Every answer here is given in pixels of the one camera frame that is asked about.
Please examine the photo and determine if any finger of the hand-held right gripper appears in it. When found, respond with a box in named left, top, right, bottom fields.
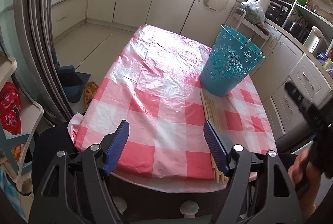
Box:
left=284, top=82, right=312, bottom=113

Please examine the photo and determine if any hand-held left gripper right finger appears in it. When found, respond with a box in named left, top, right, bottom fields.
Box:
left=203, top=120, right=303, bottom=224

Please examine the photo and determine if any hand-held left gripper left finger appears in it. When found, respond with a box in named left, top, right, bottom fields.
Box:
left=29, top=120, right=130, bottom=224

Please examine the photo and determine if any blue perforated plastic basket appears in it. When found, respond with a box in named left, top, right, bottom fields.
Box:
left=199, top=24, right=266, bottom=97

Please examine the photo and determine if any person's right hand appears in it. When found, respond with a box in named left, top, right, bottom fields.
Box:
left=288, top=151, right=314, bottom=188

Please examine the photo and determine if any cream long cabinet row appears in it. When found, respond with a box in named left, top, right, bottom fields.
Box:
left=250, top=19, right=333, bottom=142

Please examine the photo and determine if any patterned slipper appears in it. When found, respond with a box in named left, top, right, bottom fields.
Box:
left=83, top=82, right=99, bottom=105

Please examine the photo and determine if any white countertop appliance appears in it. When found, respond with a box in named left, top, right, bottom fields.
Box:
left=304, top=26, right=326, bottom=55

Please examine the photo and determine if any pink checkered plastic tablecloth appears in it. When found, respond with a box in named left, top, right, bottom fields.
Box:
left=68, top=24, right=277, bottom=192

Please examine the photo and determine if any white kitchen trolley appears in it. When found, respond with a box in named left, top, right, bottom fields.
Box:
left=233, top=7, right=271, bottom=51

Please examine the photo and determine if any blue dustpan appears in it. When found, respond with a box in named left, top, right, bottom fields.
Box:
left=58, top=65, right=91, bottom=103

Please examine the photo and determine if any black toaster oven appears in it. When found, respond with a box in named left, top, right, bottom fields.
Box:
left=265, top=0, right=292, bottom=26

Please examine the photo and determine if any white shelf cart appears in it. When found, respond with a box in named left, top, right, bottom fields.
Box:
left=0, top=51, right=45, bottom=196

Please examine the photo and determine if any clear plastic bag with greens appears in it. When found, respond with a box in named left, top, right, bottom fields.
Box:
left=241, top=0, right=266, bottom=25

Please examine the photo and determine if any white jug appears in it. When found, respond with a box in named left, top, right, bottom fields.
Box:
left=257, top=0, right=271, bottom=13

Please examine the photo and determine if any red floral bag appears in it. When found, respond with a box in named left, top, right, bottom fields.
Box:
left=0, top=82, right=22, bottom=162

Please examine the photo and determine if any stainless steel refrigerator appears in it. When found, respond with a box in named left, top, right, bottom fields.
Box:
left=0, top=0, right=76, bottom=133

